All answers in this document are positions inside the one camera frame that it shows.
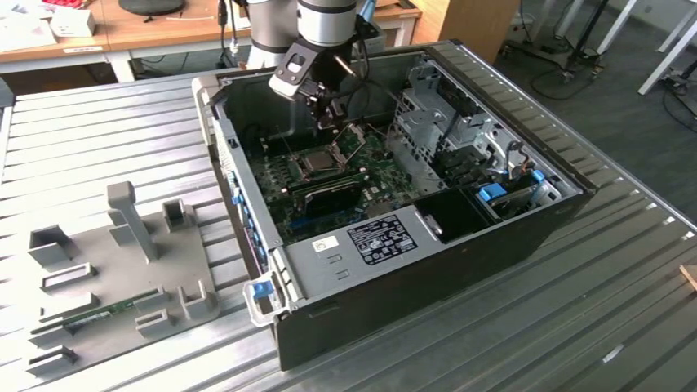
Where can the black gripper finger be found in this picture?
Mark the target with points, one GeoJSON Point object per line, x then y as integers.
{"type": "Point", "coordinates": [332, 116]}

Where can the silver CPU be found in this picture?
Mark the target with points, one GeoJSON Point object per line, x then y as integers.
{"type": "Point", "coordinates": [319, 162]}

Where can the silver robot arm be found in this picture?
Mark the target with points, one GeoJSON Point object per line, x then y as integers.
{"type": "Point", "coordinates": [327, 20]}

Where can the CPU socket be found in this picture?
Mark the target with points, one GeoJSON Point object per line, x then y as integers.
{"type": "Point", "coordinates": [297, 161]}

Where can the blue expansion slot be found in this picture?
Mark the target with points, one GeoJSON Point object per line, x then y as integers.
{"type": "Point", "coordinates": [308, 224]}

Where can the blue slot retainer clip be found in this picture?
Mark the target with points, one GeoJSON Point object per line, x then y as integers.
{"type": "Point", "coordinates": [235, 200]}

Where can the black wrist-mounted box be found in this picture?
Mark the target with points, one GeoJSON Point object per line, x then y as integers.
{"type": "Point", "coordinates": [369, 34]}

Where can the metal drive cage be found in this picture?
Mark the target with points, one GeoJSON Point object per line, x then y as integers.
{"type": "Point", "coordinates": [419, 118]}

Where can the green RAM stick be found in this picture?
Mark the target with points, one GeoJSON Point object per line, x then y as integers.
{"type": "Point", "coordinates": [108, 310]}
{"type": "Point", "coordinates": [327, 183]}

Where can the green motherboard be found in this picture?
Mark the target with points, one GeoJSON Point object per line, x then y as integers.
{"type": "Point", "coordinates": [381, 179]}

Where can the black graphics card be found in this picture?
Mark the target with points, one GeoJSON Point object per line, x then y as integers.
{"type": "Point", "coordinates": [332, 202]}

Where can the wooden cabinet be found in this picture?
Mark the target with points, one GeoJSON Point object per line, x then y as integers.
{"type": "Point", "coordinates": [473, 28]}

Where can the wooden desk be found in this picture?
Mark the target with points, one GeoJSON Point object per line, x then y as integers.
{"type": "Point", "coordinates": [81, 41]}
{"type": "Point", "coordinates": [163, 32]}

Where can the hard disk in blue carrier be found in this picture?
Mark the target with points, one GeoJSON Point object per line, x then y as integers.
{"type": "Point", "coordinates": [492, 192]}

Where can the grey power supply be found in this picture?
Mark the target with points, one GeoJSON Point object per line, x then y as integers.
{"type": "Point", "coordinates": [327, 265]}

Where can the black round pad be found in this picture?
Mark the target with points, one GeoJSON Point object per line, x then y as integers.
{"type": "Point", "coordinates": [149, 6]}

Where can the blue plastic clip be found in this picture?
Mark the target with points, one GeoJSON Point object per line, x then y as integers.
{"type": "Point", "coordinates": [537, 176]}

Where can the blue case latch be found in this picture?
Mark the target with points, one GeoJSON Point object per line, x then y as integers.
{"type": "Point", "coordinates": [261, 290]}

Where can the black wheeled stand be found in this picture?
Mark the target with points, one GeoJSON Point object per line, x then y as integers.
{"type": "Point", "coordinates": [584, 38]}

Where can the black PC case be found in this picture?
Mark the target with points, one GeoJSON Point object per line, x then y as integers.
{"type": "Point", "coordinates": [436, 294]}

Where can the white cardboard box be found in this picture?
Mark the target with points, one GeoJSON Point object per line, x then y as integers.
{"type": "Point", "coordinates": [73, 22]}

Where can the red box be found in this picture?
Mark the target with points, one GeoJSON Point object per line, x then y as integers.
{"type": "Point", "coordinates": [65, 3]}

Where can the grey parts rack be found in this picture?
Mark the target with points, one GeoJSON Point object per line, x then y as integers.
{"type": "Point", "coordinates": [125, 277]}

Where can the white paper sheets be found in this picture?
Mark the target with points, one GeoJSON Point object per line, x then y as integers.
{"type": "Point", "coordinates": [21, 28]}

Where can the wooden block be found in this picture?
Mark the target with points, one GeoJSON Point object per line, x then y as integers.
{"type": "Point", "coordinates": [690, 277]}

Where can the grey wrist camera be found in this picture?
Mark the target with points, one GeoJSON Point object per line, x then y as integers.
{"type": "Point", "coordinates": [293, 71]}

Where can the white table frame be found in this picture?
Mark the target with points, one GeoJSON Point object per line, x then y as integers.
{"type": "Point", "coordinates": [669, 65]}
{"type": "Point", "coordinates": [616, 24]}

